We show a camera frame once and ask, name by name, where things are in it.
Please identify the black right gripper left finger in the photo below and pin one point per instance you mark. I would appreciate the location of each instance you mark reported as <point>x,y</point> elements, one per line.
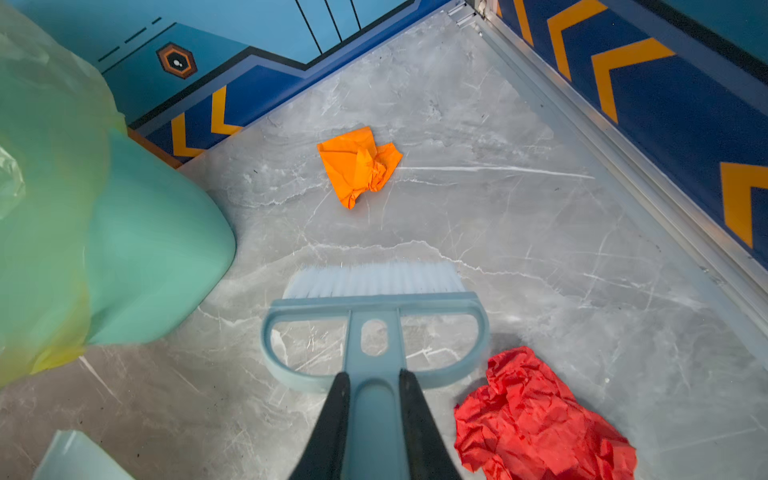
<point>323,457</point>

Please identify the green trash bin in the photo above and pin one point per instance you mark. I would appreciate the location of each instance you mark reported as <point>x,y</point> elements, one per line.
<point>157,246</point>

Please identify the grey-green hand brush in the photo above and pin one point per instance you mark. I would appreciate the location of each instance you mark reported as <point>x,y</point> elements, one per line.
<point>373,299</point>

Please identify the grey-green dustpan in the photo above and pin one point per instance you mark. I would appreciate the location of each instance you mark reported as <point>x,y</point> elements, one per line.
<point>72,455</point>

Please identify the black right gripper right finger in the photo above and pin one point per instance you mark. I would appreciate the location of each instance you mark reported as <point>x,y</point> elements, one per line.
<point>428,458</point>

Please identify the red paper scrap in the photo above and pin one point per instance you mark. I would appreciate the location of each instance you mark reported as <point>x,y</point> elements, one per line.
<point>525,423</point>

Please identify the small orange paper scrap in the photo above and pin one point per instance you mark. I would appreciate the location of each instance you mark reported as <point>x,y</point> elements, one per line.
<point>355,164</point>

